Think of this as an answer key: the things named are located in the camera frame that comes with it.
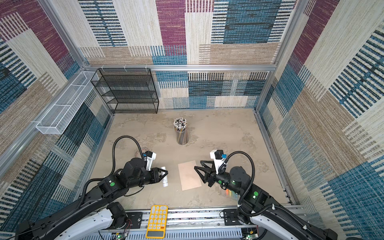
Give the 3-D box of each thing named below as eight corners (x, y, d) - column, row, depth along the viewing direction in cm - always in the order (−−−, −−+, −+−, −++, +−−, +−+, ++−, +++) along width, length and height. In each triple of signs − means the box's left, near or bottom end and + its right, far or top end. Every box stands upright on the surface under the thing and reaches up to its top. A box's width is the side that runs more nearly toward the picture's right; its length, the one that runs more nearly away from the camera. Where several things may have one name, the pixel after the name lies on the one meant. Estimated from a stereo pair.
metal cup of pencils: (176, 145, 103) (173, 127, 88) (177, 136, 108) (174, 117, 93) (188, 145, 103) (187, 127, 88) (188, 136, 108) (187, 117, 93)
